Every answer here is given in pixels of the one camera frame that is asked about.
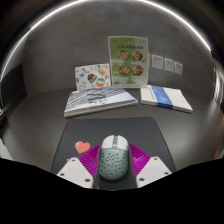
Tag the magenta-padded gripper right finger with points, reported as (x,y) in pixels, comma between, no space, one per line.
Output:
(152,170)

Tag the large grey white book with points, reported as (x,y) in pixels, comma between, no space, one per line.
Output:
(100,101)

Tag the green and white computer mouse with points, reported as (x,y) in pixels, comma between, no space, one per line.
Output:
(113,160)

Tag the white sticker sheet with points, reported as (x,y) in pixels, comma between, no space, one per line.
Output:
(93,77)

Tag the green menu sign stand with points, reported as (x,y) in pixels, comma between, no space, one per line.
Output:
(128,61)

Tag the white book blue band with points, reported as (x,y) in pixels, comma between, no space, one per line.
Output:
(165,98)

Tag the white wall switch plates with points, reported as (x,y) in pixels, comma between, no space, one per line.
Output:
(168,65)

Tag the black mouse pad red heart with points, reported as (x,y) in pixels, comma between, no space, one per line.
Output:
(110,128)

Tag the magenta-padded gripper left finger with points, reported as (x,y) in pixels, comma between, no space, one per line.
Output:
(76,171)

